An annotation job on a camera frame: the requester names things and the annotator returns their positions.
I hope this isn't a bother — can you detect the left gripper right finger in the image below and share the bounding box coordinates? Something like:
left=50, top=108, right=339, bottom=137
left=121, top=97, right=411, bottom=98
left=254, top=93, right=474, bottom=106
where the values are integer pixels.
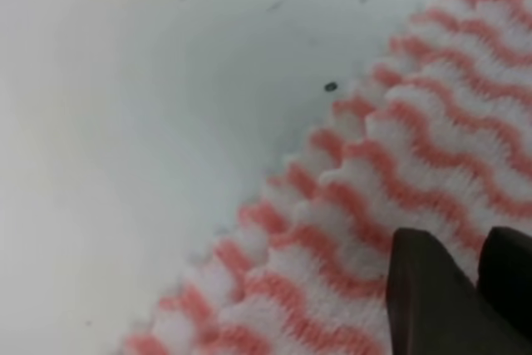
left=477, top=227, right=531, bottom=330

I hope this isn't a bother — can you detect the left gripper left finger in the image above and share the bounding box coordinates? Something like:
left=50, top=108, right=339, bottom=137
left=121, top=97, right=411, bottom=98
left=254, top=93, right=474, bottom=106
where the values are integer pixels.
left=386, top=228, right=531, bottom=354

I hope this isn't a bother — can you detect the pink white wavy towel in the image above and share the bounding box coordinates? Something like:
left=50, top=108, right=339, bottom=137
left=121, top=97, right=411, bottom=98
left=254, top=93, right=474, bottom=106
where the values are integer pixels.
left=122, top=0, right=531, bottom=354

